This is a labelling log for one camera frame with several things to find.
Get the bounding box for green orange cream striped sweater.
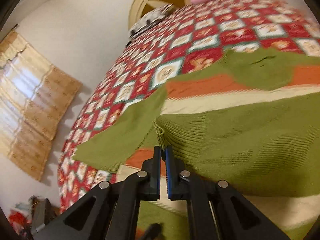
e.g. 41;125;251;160
73;48;319;239

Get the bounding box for clutter pile on floor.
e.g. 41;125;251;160
7;196;60;239

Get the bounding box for beige side window curtain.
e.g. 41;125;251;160
0;30;82;181

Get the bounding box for red patchwork teddy bedspread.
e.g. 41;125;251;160
58;0;319;211

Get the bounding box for white car-print pillow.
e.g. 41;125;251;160
128;4;176;40

